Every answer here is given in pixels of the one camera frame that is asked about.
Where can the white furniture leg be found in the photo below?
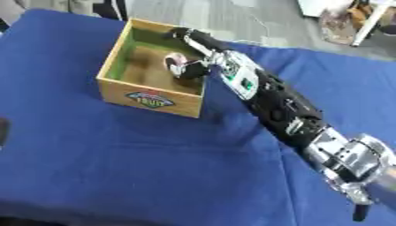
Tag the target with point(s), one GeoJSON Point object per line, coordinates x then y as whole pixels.
{"type": "Point", "coordinates": [368, 25]}

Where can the white and pink round toy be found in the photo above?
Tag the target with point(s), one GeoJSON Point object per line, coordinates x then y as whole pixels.
{"type": "Point", "coordinates": [174, 62]}

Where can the brown and pink bag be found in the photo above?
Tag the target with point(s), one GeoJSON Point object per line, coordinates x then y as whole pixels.
{"type": "Point", "coordinates": [337, 25]}

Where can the tan cardboard box green inside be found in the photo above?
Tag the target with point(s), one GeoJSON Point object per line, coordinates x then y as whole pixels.
{"type": "Point", "coordinates": [149, 88]}

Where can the silver and black right robot arm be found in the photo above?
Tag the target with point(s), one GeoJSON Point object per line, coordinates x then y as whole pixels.
{"type": "Point", "coordinates": [281, 103]}

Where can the black stand base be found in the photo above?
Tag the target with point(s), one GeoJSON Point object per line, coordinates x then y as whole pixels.
{"type": "Point", "coordinates": [111, 9]}

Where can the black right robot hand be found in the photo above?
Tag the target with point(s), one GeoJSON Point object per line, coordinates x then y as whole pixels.
{"type": "Point", "coordinates": [205, 39]}

